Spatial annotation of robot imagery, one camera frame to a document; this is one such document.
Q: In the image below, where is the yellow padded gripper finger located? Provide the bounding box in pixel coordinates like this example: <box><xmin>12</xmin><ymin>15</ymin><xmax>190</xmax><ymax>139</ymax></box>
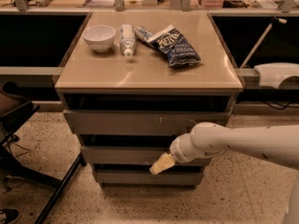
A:
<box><xmin>149</xmin><ymin>153</ymin><xmax>176</xmax><ymax>175</ymax></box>

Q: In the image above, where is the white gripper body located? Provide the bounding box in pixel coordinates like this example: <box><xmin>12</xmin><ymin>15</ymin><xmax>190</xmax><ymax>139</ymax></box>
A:
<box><xmin>169</xmin><ymin>133</ymin><xmax>195</xmax><ymax>163</ymax></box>

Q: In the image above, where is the grey drawer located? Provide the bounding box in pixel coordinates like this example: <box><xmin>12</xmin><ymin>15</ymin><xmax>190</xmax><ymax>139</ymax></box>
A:
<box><xmin>79</xmin><ymin>145</ymin><xmax>213</xmax><ymax>167</ymax></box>
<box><xmin>64</xmin><ymin>109</ymin><xmax>231</xmax><ymax>136</ymax></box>
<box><xmin>93</xmin><ymin>164</ymin><xmax>204</xmax><ymax>186</ymax></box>

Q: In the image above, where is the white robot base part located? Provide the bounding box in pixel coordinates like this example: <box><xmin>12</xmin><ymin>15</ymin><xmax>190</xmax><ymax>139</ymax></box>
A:
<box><xmin>254</xmin><ymin>63</ymin><xmax>299</xmax><ymax>89</ymax></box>

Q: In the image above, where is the grey bottom drawer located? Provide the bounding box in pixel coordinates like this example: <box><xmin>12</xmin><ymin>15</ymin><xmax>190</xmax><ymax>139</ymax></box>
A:
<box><xmin>93</xmin><ymin>164</ymin><xmax>204</xmax><ymax>186</ymax></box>

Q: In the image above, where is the grey drawer cabinet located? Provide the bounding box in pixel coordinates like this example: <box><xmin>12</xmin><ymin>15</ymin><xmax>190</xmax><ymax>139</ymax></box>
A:
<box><xmin>52</xmin><ymin>10</ymin><xmax>246</xmax><ymax>190</ymax></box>

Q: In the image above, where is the grey top drawer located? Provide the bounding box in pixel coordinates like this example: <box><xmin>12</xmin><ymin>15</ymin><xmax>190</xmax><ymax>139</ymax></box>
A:
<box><xmin>64</xmin><ymin>109</ymin><xmax>231</xmax><ymax>136</ymax></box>

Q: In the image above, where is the blue vinegar chip bag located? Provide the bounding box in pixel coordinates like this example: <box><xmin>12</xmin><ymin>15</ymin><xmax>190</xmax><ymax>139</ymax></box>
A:
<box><xmin>135</xmin><ymin>25</ymin><xmax>201</xmax><ymax>68</ymax></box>

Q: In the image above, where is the clear plastic water bottle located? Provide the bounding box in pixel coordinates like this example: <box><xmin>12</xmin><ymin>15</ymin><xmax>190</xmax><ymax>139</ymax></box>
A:
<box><xmin>120</xmin><ymin>24</ymin><xmax>135</xmax><ymax>58</ymax></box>

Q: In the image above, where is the white bowl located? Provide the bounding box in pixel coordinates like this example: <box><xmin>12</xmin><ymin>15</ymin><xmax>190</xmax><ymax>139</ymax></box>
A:
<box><xmin>82</xmin><ymin>25</ymin><xmax>116</xmax><ymax>52</ymax></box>

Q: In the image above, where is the black office chair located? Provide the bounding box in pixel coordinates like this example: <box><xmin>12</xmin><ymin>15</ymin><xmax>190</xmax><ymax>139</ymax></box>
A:
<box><xmin>0</xmin><ymin>80</ymin><xmax>88</xmax><ymax>224</ymax></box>

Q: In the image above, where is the black sneaker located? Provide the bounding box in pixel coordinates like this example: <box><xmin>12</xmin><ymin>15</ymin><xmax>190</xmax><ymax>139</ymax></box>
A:
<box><xmin>0</xmin><ymin>208</ymin><xmax>21</xmax><ymax>224</ymax></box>

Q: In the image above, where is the black floor cable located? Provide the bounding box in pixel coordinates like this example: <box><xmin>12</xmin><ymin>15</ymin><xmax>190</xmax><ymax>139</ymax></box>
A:
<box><xmin>4</xmin><ymin>133</ymin><xmax>32</xmax><ymax>159</ymax></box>

